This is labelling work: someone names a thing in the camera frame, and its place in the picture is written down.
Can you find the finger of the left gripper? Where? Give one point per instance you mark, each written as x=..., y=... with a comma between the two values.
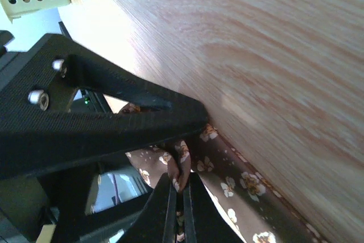
x=85, y=112

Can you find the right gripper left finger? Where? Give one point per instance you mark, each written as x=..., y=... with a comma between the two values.
x=143, y=219

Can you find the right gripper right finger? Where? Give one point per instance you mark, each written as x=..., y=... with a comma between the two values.
x=202, y=221

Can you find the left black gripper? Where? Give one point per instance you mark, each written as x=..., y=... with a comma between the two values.
x=23, y=197

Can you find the brown floral tie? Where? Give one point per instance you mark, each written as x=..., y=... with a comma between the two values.
x=252, y=207

